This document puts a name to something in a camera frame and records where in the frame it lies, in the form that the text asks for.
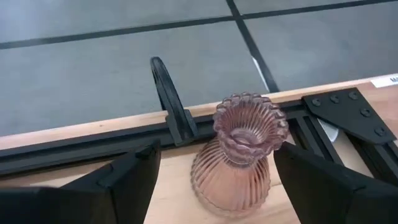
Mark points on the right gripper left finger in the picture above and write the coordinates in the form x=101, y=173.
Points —
x=93, y=202

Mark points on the white label sticker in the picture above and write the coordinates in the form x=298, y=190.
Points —
x=387, y=81

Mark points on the pink ribbed glass candle holder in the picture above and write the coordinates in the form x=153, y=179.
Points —
x=233, y=180

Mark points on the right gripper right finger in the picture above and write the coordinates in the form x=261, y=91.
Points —
x=335, y=196

